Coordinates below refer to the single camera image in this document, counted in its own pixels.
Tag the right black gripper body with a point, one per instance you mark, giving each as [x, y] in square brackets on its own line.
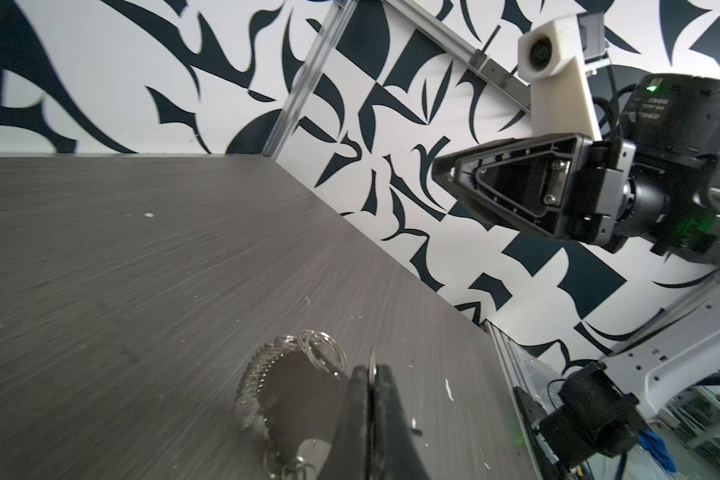
[594, 186]

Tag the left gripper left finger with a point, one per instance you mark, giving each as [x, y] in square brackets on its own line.
[349, 454]

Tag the large keyring with red handle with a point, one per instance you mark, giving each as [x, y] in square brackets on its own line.
[295, 387]

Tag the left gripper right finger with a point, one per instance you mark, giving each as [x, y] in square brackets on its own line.
[393, 453]

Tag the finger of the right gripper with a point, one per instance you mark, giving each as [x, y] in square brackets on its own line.
[521, 184]

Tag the aluminium frame right corner post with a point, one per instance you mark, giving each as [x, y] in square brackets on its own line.
[308, 75]

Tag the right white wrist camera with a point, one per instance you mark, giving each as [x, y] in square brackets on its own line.
[556, 59]

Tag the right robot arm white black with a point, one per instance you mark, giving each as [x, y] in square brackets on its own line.
[652, 177]

